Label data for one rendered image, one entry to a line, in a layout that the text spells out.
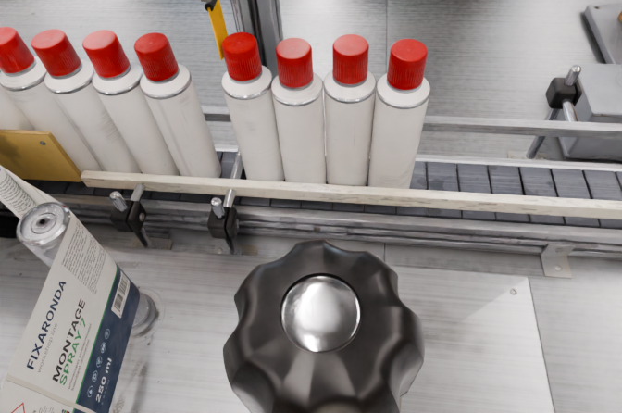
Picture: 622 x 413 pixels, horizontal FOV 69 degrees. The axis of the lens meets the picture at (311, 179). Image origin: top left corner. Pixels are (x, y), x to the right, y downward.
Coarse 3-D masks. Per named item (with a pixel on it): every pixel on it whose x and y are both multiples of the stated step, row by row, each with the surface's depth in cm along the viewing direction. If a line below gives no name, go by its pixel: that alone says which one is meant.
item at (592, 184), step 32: (224, 160) 60; (64, 192) 58; (96, 192) 58; (128, 192) 58; (160, 192) 57; (480, 192) 55; (512, 192) 55; (544, 192) 55; (576, 192) 54; (608, 192) 54; (544, 224) 53; (576, 224) 52; (608, 224) 52
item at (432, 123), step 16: (208, 112) 54; (224, 112) 54; (432, 128) 52; (448, 128) 51; (464, 128) 51; (480, 128) 51; (496, 128) 51; (512, 128) 50; (528, 128) 50; (544, 128) 50; (560, 128) 50; (576, 128) 50; (592, 128) 50; (608, 128) 49
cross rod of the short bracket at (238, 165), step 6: (240, 156) 56; (234, 162) 56; (240, 162) 56; (234, 168) 55; (240, 168) 55; (234, 174) 55; (240, 174) 55; (228, 192) 53; (234, 192) 53; (228, 198) 52; (234, 198) 53; (228, 204) 52
